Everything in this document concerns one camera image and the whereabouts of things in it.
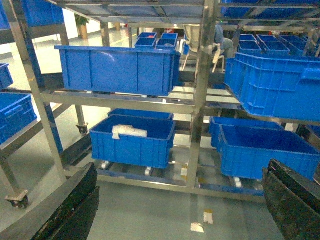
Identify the blue bin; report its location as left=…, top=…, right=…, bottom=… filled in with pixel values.
left=0, top=93, right=37, bottom=145
left=217, top=125, right=320, bottom=180

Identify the white plastic bag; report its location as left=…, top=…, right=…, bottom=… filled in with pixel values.
left=112, top=124, right=148, bottom=140

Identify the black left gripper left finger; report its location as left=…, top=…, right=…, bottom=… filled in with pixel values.
left=0, top=162, right=100, bottom=240

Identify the steel shelf rack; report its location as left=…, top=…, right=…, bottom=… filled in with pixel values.
left=3, top=0, right=320, bottom=200

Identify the blue bin lower right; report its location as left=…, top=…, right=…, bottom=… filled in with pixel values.
left=217, top=125, right=320, bottom=180

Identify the blue bin shelf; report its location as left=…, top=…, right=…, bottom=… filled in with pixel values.
left=89, top=115, right=176, bottom=169
left=54, top=45, right=181, bottom=96

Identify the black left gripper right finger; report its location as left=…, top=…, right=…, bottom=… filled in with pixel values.
left=262, top=159, right=320, bottom=240

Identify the white office chair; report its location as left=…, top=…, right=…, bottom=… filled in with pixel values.
left=182, top=24, right=226, bottom=73

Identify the blue bin far left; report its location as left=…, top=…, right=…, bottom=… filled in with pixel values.
left=0, top=93, right=37, bottom=145

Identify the blue bin lower shelf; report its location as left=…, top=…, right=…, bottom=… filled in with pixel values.
left=89, top=115, right=176, bottom=169

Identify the large blue crate on shelf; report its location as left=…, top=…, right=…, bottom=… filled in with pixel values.
left=224, top=53, right=320, bottom=122

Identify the seated person in blue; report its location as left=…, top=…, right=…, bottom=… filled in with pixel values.
left=214, top=24, right=234, bottom=59

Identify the blue bin upper shelf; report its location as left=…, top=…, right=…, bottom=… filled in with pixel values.
left=54, top=45, right=181, bottom=96

